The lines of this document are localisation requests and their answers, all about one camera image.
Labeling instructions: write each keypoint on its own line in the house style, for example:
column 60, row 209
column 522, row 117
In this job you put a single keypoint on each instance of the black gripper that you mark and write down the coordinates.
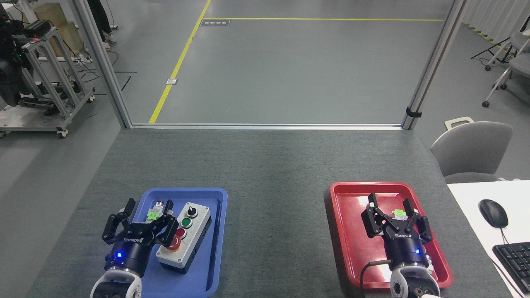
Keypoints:
column 403, row 250
column 130, row 252

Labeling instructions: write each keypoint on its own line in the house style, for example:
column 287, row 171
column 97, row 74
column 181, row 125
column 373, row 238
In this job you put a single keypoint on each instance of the grey three-button control box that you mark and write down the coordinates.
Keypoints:
column 194, row 238

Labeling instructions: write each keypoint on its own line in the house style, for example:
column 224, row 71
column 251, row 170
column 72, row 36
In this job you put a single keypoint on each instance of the small red-capped push button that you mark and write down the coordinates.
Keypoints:
column 154, row 213

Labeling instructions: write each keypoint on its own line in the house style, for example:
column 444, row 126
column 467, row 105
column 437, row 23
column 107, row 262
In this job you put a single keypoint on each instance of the cardboard box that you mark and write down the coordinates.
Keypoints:
column 62, row 29

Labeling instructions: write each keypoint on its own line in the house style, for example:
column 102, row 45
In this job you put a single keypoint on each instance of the red plastic tray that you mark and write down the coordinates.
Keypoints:
column 352, row 231

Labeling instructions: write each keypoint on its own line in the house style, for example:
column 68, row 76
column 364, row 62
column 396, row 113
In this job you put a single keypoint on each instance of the white desk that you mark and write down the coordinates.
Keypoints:
column 468, row 231

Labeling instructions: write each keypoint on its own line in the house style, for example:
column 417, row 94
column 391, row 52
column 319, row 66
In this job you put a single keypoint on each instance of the blue plastic tray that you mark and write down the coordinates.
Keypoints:
column 207, row 256

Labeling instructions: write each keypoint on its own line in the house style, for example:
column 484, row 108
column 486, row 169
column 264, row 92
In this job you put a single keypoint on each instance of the black computer mouse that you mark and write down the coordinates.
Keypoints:
column 493, row 213

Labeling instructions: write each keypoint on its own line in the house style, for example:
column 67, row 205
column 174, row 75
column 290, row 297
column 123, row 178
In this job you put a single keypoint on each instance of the grey office chair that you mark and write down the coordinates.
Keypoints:
column 472, row 151

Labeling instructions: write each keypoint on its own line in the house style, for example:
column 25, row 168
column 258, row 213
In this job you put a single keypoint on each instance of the black keyboard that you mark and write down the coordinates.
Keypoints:
column 515, row 263

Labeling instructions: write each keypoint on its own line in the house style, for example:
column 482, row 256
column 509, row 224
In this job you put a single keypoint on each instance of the small metal floor plate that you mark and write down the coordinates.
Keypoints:
column 172, row 81

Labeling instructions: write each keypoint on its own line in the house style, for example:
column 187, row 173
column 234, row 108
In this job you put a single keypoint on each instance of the black machine on cart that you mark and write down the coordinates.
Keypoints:
column 10, row 70

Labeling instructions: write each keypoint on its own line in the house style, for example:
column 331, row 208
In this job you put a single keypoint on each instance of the grey chair on wheels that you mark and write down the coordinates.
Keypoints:
column 517, row 54

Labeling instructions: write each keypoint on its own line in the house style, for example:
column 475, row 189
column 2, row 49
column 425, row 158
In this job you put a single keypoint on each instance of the person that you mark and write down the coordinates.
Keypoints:
column 99, row 18

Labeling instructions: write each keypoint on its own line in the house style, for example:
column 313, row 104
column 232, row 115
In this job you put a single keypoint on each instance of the floor sign plate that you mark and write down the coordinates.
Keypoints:
column 215, row 22

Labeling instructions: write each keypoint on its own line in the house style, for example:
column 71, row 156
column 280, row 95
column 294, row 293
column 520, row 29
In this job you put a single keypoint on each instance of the white curtain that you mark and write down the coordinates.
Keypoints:
column 501, row 16

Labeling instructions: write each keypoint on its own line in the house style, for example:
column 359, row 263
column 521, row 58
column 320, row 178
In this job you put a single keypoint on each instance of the small green white switch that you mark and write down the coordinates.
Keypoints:
column 399, row 213

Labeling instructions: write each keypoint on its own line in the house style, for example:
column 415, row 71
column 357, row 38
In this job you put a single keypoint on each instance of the black clamp on post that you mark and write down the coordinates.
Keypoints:
column 412, row 112

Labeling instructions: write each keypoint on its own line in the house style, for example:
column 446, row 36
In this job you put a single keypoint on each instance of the silver table edge rail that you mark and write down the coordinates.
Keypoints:
column 265, row 126

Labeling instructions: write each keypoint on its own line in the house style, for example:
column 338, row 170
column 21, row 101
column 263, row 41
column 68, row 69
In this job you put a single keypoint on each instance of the aluminium frame cart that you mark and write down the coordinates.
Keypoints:
column 58, row 89

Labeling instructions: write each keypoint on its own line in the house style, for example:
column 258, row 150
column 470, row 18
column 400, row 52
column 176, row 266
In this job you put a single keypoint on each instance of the silver frame post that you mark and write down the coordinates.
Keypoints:
column 434, row 62
column 103, row 66

